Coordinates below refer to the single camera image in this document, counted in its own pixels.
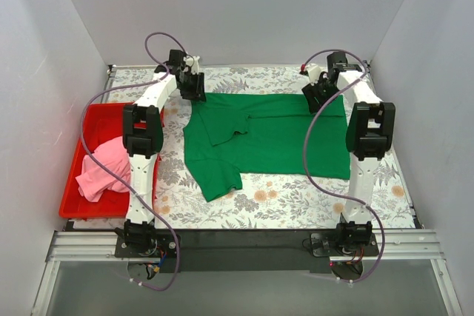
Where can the green t shirt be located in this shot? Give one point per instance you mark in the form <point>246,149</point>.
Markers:
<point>231,134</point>

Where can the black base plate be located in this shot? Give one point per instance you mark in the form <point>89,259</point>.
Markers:
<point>246,262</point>

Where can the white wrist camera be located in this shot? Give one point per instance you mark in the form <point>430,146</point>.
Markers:
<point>314,73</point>
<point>192,64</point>

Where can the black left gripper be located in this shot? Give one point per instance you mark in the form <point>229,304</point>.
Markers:
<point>193,87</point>

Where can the floral patterned table mat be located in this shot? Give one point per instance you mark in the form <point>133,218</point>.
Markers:
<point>265,201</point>

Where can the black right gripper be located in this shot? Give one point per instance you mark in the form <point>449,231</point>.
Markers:
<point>317,95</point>

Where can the red plastic bin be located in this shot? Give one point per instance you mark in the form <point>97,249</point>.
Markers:
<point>98,184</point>

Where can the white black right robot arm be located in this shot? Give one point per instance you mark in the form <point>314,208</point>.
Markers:
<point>368,138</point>

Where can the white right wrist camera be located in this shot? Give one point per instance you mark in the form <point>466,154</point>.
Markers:
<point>314,73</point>

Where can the aluminium frame rail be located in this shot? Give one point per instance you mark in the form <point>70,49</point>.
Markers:
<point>397,244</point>

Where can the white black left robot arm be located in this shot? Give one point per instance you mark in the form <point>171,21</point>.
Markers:
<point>143,139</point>

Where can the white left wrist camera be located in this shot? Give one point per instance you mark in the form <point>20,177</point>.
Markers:
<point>192,64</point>

